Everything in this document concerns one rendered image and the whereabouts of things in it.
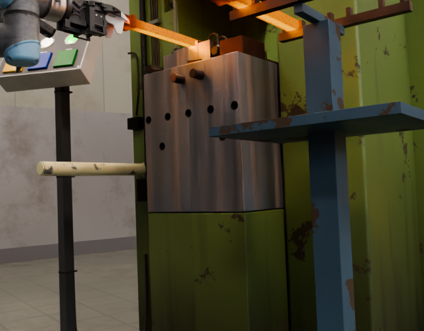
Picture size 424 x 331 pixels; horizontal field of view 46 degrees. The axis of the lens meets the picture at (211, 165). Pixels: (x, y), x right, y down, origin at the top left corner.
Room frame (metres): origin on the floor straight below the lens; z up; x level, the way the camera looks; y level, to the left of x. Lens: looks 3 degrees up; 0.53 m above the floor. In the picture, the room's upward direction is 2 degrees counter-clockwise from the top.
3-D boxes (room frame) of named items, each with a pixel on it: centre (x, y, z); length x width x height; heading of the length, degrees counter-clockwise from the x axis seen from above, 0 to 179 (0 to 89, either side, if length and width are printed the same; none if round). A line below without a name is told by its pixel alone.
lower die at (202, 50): (1.71, -0.06, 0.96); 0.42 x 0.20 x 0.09; 141
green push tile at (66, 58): (1.69, 0.49, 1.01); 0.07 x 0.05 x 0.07; 76
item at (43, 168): (1.70, 0.39, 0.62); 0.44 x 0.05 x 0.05; 141
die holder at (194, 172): (1.69, -0.11, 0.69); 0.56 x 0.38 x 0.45; 141
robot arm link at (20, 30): (1.09, 0.43, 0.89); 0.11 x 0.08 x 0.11; 87
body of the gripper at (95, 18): (1.21, 0.31, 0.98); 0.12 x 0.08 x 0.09; 141
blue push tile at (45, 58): (1.72, 0.59, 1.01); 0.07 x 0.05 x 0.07; 76
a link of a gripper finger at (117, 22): (1.28, 0.23, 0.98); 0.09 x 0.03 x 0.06; 138
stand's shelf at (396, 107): (1.05, -0.25, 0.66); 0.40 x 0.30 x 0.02; 52
